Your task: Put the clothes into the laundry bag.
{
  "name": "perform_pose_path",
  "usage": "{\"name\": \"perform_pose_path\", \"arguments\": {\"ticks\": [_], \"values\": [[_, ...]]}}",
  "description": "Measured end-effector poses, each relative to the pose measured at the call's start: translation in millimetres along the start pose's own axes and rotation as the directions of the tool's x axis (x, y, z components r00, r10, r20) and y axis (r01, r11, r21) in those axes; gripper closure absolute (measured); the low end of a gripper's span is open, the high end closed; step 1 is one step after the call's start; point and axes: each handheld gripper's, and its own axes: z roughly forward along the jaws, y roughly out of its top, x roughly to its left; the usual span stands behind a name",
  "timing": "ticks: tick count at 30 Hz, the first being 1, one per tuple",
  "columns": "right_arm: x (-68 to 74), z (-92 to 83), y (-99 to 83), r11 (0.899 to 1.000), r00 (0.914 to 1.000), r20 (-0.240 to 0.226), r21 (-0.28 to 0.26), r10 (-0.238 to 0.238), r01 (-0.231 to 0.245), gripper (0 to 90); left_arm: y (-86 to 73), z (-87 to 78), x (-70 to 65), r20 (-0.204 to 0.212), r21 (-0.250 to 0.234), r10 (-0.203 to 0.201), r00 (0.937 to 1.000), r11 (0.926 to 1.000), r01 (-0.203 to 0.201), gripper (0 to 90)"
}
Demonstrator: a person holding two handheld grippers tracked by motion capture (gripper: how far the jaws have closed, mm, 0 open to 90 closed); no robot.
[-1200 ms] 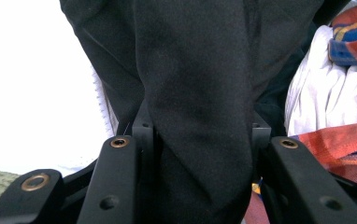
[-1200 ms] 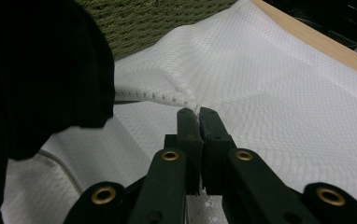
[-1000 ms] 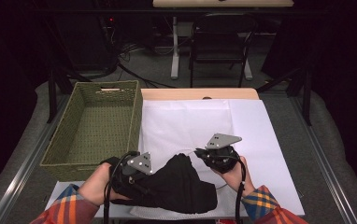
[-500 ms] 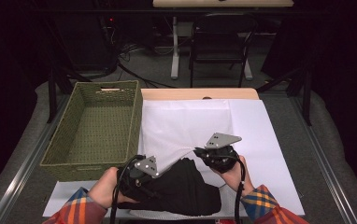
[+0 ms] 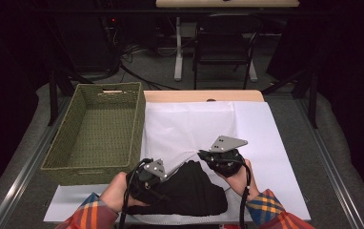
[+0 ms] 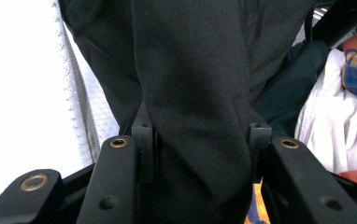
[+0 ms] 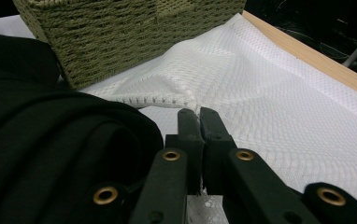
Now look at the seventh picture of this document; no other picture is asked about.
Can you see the green woven basket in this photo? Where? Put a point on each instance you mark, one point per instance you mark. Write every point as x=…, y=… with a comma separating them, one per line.
x=120, y=40

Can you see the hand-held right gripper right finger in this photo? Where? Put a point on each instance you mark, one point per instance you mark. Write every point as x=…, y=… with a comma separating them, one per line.
x=215, y=140

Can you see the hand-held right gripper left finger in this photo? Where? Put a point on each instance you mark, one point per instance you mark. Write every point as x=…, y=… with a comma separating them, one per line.
x=192, y=140

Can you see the white mesh laundry bag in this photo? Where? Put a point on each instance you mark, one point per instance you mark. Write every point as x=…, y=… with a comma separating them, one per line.
x=276, y=109

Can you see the black cloth garment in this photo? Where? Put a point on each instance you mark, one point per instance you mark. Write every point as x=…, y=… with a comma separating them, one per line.
x=42, y=133

